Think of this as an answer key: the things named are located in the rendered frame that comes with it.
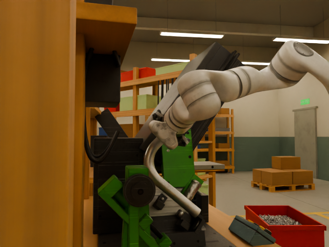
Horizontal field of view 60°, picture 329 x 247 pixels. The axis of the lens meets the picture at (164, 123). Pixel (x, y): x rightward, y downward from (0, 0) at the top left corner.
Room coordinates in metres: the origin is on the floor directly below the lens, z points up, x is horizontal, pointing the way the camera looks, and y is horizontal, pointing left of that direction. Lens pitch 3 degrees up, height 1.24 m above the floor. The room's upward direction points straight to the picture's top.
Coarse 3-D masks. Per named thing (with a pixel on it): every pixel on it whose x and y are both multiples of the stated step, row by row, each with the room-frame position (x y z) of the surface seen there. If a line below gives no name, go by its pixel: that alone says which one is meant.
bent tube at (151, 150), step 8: (152, 144) 0.87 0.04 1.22; (160, 144) 0.87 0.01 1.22; (152, 152) 0.86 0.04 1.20; (144, 160) 0.86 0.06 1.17; (152, 160) 0.85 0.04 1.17; (152, 168) 0.84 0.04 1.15; (152, 176) 0.84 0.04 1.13; (160, 176) 0.85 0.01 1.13; (160, 184) 0.84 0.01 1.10; (168, 184) 0.85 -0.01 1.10; (168, 192) 0.84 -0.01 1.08; (176, 192) 0.84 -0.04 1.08; (176, 200) 0.84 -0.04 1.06; (184, 200) 0.84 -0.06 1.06; (184, 208) 0.85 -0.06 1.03; (192, 208) 0.84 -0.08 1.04
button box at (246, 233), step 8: (232, 224) 1.05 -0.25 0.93; (240, 224) 1.00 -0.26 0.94; (248, 224) 0.97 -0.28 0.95; (240, 232) 0.98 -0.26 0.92; (248, 232) 0.94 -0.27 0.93; (256, 232) 0.92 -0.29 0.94; (264, 232) 0.92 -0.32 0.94; (248, 240) 0.92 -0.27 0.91; (256, 240) 0.92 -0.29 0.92; (264, 240) 0.92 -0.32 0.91; (272, 240) 0.93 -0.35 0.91
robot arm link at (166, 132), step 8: (168, 112) 0.71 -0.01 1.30; (168, 120) 0.71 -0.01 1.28; (152, 128) 0.72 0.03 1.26; (160, 128) 0.72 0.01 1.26; (168, 128) 0.72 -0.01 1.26; (176, 128) 0.71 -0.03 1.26; (184, 128) 0.71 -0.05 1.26; (160, 136) 0.71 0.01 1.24; (168, 136) 0.72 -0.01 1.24; (168, 144) 0.71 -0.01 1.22; (176, 144) 0.72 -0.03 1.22
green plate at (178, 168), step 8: (168, 152) 1.01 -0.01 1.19; (176, 152) 1.02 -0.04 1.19; (184, 152) 1.03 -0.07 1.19; (192, 152) 1.03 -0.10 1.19; (168, 160) 1.00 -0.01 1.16; (176, 160) 1.01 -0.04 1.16; (184, 160) 1.02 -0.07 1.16; (192, 160) 1.03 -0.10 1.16; (168, 168) 1.00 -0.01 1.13; (176, 168) 1.00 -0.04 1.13; (184, 168) 1.01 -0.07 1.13; (192, 168) 1.02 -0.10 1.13; (168, 176) 0.99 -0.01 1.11; (176, 176) 1.00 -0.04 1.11; (184, 176) 1.00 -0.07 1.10; (176, 184) 0.99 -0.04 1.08; (184, 184) 1.00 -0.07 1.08
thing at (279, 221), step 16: (256, 208) 1.36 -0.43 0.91; (272, 208) 1.36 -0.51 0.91; (288, 208) 1.35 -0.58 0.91; (272, 224) 1.19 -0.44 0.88; (288, 224) 1.17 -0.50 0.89; (304, 224) 1.20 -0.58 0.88; (320, 224) 1.08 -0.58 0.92; (288, 240) 1.06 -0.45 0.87; (304, 240) 1.06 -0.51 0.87; (320, 240) 1.06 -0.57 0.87
